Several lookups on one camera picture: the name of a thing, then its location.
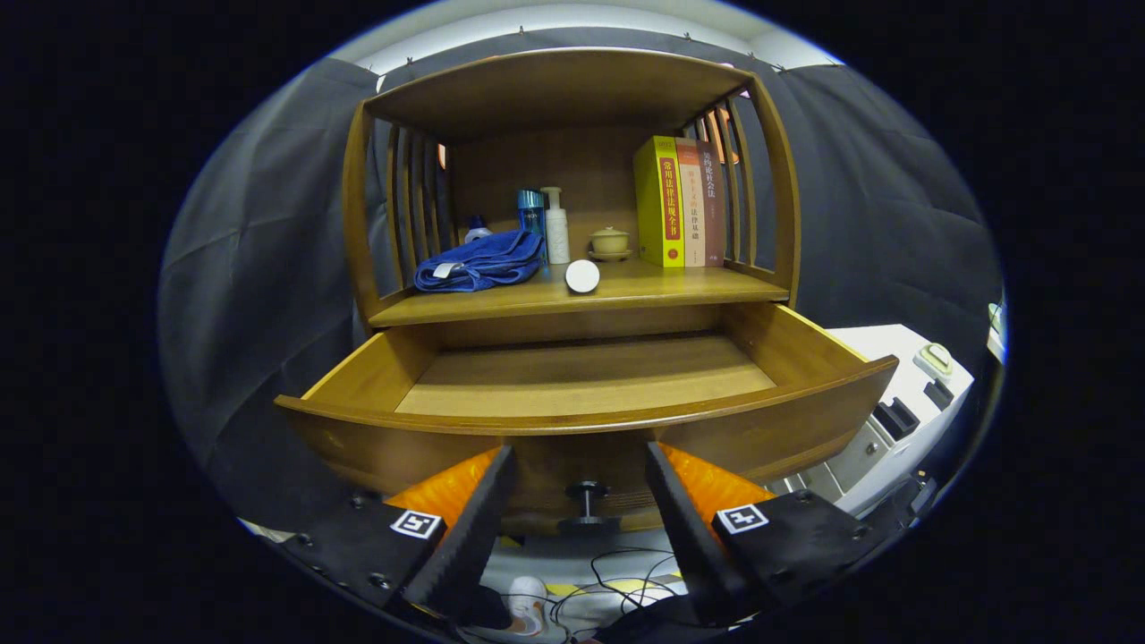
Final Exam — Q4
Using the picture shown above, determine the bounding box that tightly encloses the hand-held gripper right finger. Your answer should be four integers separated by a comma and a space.
646, 441, 895, 625

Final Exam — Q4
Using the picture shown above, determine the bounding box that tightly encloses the wooden drawer with black knob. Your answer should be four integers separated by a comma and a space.
275, 302, 900, 538

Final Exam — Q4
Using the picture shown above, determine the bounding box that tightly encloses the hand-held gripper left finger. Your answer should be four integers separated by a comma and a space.
277, 445, 518, 627

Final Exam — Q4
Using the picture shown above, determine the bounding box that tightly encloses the brown book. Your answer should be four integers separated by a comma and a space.
698, 141, 727, 267

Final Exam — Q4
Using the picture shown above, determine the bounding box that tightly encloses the thick yellow book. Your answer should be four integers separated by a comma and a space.
633, 135, 686, 268

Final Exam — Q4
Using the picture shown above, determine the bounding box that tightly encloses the white side cabinet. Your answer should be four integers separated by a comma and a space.
769, 324, 976, 520

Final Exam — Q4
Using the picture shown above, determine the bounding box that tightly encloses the green and white object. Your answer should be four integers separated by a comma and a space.
914, 343, 954, 384

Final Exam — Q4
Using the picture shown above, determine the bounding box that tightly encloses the black slotted holder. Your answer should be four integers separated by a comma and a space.
872, 396, 920, 441

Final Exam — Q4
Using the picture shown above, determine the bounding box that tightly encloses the white pump bottle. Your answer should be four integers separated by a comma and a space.
540, 186, 572, 266

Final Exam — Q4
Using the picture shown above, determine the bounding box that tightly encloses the orange and white book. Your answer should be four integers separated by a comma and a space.
675, 139, 708, 267

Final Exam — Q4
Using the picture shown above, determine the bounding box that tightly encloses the teal blue bottle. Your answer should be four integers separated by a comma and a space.
517, 189, 547, 262

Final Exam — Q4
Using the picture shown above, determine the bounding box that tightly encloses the blue folded towel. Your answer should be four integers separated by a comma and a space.
413, 229, 547, 293

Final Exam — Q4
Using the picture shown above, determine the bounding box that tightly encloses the black floor cable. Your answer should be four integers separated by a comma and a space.
501, 547, 690, 640

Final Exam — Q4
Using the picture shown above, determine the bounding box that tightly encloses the white and orange shoe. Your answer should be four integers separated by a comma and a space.
507, 575, 548, 638

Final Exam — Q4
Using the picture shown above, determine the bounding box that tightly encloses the wooden cabinet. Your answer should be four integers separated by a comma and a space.
343, 47, 802, 350

